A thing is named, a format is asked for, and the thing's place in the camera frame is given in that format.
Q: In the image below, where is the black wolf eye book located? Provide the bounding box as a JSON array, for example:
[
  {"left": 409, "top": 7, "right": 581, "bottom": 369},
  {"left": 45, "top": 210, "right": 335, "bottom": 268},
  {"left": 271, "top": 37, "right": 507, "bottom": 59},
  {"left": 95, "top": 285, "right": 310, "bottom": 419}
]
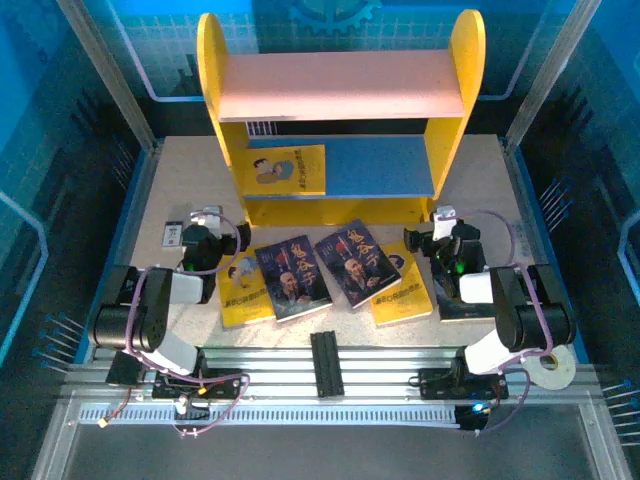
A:
[{"left": 433, "top": 277, "right": 496, "bottom": 322}]

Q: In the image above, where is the dark old man portrait book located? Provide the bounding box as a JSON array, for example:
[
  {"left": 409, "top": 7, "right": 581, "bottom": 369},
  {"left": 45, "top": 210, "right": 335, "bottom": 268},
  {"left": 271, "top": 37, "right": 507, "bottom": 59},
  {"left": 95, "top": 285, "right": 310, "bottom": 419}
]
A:
[
  {"left": 253, "top": 233, "right": 334, "bottom": 324},
  {"left": 313, "top": 218, "right": 404, "bottom": 310}
]

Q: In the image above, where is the yellow book blue-shirt boy cover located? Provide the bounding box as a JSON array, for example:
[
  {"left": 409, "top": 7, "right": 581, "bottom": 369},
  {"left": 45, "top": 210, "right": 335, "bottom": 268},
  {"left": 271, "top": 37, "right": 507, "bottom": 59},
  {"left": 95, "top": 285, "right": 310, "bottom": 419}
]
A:
[
  {"left": 368, "top": 241, "right": 434, "bottom": 327},
  {"left": 215, "top": 249, "right": 279, "bottom": 329}
]

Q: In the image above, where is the small white card box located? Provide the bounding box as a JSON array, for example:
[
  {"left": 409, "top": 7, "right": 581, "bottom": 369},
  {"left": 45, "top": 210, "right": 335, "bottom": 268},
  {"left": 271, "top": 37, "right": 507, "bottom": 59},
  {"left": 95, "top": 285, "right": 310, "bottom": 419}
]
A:
[{"left": 163, "top": 219, "right": 184, "bottom": 249}]

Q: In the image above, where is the yellow book backpack man cover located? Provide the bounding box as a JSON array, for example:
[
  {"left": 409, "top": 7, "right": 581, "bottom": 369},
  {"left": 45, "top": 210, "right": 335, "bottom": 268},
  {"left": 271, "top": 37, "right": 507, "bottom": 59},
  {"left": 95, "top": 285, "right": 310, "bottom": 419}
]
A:
[{"left": 243, "top": 143, "right": 327, "bottom": 196}]

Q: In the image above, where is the black rectangular power box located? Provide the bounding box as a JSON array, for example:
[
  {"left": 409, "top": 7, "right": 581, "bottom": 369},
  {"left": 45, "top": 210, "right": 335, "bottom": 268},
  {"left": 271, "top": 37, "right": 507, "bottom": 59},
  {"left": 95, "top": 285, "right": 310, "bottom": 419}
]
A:
[{"left": 105, "top": 349, "right": 146, "bottom": 386}]

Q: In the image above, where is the white tape roll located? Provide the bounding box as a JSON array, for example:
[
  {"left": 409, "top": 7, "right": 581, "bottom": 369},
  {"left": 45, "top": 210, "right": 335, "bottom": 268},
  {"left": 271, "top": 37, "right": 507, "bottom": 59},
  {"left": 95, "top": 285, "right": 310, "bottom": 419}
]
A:
[{"left": 519, "top": 344, "right": 577, "bottom": 392}]

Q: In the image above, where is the yellow bookshelf with pink shelf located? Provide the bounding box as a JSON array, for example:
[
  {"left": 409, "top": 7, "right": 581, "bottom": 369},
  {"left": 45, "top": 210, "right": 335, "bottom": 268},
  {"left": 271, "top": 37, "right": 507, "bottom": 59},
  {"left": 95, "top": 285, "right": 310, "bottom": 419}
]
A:
[{"left": 195, "top": 8, "right": 487, "bottom": 227}]

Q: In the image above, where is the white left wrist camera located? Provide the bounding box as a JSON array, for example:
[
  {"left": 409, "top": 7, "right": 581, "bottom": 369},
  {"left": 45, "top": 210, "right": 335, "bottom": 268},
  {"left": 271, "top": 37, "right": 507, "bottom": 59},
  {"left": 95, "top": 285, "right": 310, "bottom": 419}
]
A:
[{"left": 189, "top": 206, "right": 225, "bottom": 232}]

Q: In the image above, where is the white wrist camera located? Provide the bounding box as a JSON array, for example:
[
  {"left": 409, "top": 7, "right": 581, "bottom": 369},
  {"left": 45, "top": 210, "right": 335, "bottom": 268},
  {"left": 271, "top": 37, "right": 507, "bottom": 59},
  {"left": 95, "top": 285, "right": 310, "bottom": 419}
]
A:
[
  {"left": 430, "top": 205, "right": 457, "bottom": 241},
  {"left": 189, "top": 206, "right": 225, "bottom": 232}
]

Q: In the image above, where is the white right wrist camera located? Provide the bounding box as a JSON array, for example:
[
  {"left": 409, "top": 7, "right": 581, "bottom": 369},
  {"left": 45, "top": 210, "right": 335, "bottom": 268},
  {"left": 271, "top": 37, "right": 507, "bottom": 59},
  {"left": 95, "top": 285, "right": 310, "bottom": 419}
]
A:
[{"left": 430, "top": 205, "right": 457, "bottom": 241}]

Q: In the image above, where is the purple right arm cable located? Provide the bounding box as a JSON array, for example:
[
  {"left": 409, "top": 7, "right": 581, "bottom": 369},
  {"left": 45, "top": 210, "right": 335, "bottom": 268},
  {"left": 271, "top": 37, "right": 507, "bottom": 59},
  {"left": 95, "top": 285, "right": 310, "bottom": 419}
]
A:
[{"left": 452, "top": 208, "right": 557, "bottom": 437}]

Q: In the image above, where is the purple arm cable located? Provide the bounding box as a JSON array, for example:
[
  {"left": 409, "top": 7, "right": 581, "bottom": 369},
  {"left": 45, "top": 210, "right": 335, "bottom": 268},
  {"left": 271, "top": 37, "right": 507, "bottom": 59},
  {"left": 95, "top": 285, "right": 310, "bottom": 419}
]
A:
[
  {"left": 122, "top": 209, "right": 251, "bottom": 439},
  {"left": 452, "top": 208, "right": 557, "bottom": 437}
]

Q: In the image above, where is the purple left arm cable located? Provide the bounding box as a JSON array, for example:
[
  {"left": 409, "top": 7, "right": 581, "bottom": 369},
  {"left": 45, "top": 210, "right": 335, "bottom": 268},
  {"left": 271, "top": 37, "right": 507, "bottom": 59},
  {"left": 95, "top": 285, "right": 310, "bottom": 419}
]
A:
[{"left": 122, "top": 209, "right": 251, "bottom": 439}]

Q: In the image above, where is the aluminium rail bed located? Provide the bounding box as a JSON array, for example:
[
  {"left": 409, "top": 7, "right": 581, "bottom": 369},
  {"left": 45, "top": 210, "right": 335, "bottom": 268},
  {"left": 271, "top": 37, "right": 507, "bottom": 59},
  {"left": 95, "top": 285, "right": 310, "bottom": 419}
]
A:
[{"left": 59, "top": 347, "right": 601, "bottom": 406}]

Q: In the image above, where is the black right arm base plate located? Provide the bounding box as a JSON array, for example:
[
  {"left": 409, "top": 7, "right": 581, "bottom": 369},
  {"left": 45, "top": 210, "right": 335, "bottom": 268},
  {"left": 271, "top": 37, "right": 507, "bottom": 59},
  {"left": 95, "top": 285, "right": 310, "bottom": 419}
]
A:
[{"left": 418, "top": 367, "right": 510, "bottom": 401}]

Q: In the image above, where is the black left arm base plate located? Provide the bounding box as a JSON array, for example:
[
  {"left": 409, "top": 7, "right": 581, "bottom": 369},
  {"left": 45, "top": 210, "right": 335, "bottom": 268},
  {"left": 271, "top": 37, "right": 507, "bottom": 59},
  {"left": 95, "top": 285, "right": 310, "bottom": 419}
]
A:
[{"left": 152, "top": 367, "right": 244, "bottom": 401}]

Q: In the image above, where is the black extrusion bracket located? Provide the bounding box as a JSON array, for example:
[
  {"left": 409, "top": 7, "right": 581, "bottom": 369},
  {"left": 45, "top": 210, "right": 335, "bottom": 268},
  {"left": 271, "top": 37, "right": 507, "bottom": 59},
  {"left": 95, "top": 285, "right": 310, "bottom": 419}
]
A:
[{"left": 309, "top": 329, "right": 346, "bottom": 399}]

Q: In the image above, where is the black cable junction module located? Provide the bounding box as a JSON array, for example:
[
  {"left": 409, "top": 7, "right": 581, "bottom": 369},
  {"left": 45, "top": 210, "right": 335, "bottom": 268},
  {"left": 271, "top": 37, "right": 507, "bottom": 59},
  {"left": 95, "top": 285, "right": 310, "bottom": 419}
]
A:
[
  {"left": 457, "top": 403, "right": 494, "bottom": 434},
  {"left": 172, "top": 394, "right": 211, "bottom": 422}
]

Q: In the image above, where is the aluminium frame post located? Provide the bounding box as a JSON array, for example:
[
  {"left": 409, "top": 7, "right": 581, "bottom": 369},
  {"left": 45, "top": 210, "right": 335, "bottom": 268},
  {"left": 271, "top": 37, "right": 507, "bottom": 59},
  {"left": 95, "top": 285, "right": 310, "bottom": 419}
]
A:
[
  {"left": 502, "top": 0, "right": 604, "bottom": 146},
  {"left": 54, "top": 0, "right": 164, "bottom": 151}
]

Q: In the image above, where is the white slotted cable duct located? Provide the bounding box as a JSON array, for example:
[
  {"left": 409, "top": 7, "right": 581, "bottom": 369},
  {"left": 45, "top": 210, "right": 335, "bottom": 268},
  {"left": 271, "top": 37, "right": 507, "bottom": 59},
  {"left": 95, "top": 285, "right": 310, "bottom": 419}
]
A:
[{"left": 79, "top": 405, "right": 461, "bottom": 427}]

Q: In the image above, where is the red wire with yellow connector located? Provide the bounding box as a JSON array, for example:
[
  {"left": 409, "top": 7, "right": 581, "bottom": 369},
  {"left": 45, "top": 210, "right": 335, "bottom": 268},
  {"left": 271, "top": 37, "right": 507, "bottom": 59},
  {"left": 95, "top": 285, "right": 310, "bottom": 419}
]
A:
[{"left": 97, "top": 384, "right": 134, "bottom": 430}]

